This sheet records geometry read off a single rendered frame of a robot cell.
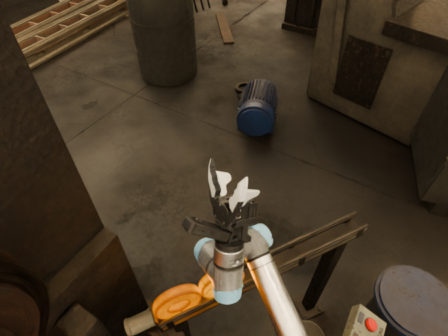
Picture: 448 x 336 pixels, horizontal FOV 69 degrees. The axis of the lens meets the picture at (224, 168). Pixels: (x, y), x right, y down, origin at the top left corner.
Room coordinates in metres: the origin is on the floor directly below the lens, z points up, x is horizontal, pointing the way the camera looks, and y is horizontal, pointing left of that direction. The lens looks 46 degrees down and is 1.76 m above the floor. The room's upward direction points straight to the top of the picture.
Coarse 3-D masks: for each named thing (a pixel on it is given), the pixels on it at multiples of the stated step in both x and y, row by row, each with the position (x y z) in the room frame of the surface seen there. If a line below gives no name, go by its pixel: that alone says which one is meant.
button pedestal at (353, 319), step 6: (354, 306) 0.45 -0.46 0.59; (360, 306) 0.44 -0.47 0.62; (354, 312) 0.42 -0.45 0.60; (360, 312) 0.42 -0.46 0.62; (366, 312) 0.42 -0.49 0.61; (348, 318) 0.41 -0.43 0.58; (354, 318) 0.40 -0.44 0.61; (366, 318) 0.40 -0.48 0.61; (372, 318) 0.40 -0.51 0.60; (378, 318) 0.41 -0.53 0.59; (348, 324) 0.39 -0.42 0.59; (354, 324) 0.38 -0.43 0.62; (360, 324) 0.38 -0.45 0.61; (378, 324) 0.39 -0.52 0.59; (384, 324) 0.39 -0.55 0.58; (348, 330) 0.37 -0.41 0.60; (354, 330) 0.36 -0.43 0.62; (360, 330) 0.36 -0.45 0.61; (366, 330) 0.36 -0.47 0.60; (378, 330) 0.37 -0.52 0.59; (384, 330) 0.37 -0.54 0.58
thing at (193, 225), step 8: (184, 224) 0.41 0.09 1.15; (192, 224) 0.40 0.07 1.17; (200, 224) 0.41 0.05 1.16; (208, 224) 0.42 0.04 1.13; (216, 224) 0.45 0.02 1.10; (192, 232) 0.39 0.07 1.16; (200, 232) 0.39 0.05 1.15; (208, 232) 0.40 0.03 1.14; (216, 232) 0.41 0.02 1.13; (224, 232) 0.41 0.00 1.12; (224, 240) 0.40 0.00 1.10
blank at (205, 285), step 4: (204, 276) 0.47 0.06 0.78; (244, 276) 0.50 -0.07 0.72; (200, 280) 0.47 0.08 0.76; (204, 280) 0.46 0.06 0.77; (208, 280) 0.45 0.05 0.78; (200, 284) 0.46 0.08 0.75; (204, 284) 0.45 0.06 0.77; (208, 284) 0.44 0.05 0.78; (212, 284) 0.45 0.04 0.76; (200, 288) 0.45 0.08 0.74; (204, 288) 0.44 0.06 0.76; (208, 288) 0.44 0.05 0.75; (204, 292) 0.44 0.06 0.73; (208, 292) 0.44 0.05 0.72; (212, 292) 0.45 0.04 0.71; (204, 296) 0.44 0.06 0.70; (208, 296) 0.44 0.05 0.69; (212, 296) 0.45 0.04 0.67
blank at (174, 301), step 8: (176, 288) 0.43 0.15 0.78; (184, 288) 0.43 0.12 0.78; (192, 288) 0.44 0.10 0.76; (160, 296) 0.41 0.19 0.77; (168, 296) 0.40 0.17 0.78; (176, 296) 0.40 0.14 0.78; (184, 296) 0.41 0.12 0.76; (192, 296) 0.42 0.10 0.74; (200, 296) 0.43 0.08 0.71; (160, 304) 0.39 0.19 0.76; (168, 304) 0.39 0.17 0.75; (176, 304) 0.42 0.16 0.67; (184, 304) 0.42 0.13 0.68; (192, 304) 0.42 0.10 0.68; (160, 312) 0.38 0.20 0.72; (168, 312) 0.39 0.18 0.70; (176, 312) 0.40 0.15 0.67
